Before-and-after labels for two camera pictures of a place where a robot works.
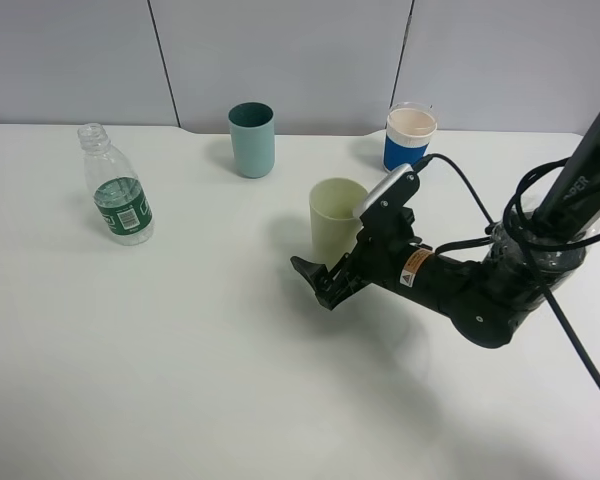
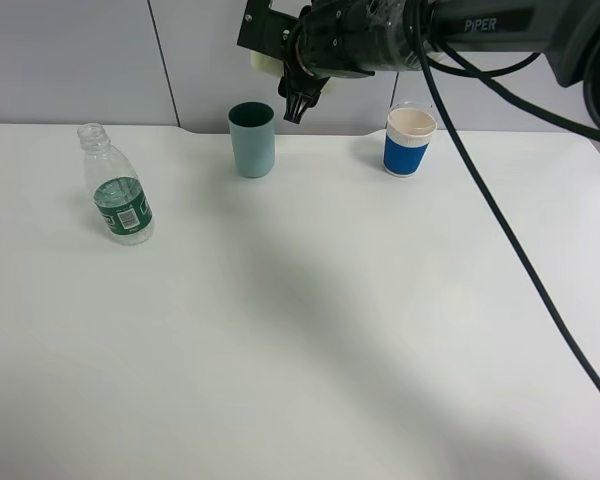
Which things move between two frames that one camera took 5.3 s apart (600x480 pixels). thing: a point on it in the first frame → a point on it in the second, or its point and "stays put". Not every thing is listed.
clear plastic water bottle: [117, 190] stays put
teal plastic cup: [252, 127] stays put
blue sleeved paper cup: [409, 128] stays put
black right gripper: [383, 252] → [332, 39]
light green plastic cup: [334, 223] → [269, 65]
